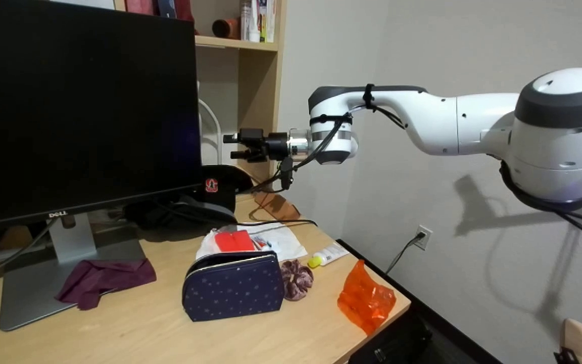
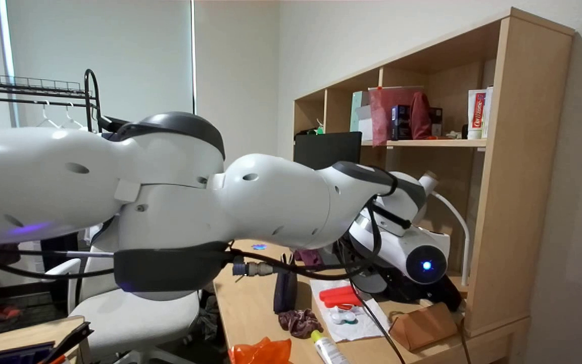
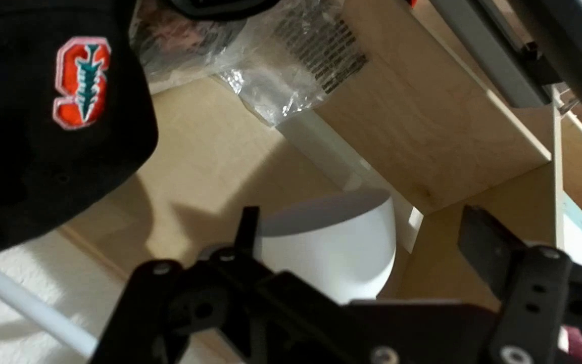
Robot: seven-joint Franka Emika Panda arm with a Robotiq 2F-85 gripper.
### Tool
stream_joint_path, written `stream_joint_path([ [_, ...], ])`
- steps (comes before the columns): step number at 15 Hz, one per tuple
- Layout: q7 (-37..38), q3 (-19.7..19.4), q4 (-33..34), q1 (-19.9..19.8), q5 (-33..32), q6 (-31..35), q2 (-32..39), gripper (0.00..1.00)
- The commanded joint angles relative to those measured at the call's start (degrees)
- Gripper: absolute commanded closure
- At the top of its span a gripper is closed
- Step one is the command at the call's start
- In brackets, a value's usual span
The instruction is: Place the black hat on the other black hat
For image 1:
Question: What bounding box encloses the black cap with red logo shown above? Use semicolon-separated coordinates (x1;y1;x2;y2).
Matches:
193;163;256;213

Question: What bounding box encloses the black computer monitor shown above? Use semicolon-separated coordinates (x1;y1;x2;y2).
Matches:
0;0;205;232

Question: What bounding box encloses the light wooden shelf unit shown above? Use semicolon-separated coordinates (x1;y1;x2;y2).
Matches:
51;0;287;204

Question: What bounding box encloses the small dark jar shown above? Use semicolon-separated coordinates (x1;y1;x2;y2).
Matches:
210;17;241;40

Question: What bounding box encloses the orange plastic bag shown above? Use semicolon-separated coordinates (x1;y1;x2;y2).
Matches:
336;259;398;338

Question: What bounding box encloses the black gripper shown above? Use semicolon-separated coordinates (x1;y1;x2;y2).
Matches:
223;128;293;165

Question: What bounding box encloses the orange plastic case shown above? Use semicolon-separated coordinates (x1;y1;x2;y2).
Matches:
213;228;262;255

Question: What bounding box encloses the purple cloth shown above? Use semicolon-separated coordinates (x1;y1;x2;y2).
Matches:
56;257;157;312

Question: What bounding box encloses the maroon hair scrunchie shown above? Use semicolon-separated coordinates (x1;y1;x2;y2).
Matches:
279;259;316;302

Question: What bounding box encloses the black rounded object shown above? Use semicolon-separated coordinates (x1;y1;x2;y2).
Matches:
348;312;501;364

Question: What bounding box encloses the grey monitor stand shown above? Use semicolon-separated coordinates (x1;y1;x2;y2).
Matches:
0;211;147;332

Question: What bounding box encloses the navy dotted zipper pouch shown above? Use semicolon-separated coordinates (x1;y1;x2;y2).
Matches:
180;250;287;323

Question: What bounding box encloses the white desk lamp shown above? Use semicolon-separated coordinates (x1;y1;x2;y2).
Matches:
199;99;239;168

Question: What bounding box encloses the thin dark plug cable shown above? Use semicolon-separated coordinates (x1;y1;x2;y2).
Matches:
382;231;425;278

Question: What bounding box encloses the white box with red picture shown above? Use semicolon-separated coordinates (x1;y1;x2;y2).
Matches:
239;0;277;45

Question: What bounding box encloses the white wall outlet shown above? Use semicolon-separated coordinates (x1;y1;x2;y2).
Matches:
415;225;435;253

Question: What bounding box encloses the white tube with yellow cap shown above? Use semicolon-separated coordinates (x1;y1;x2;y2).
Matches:
305;243;350;271

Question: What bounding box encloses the brown cardboard box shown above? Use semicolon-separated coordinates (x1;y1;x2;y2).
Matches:
252;191;303;222

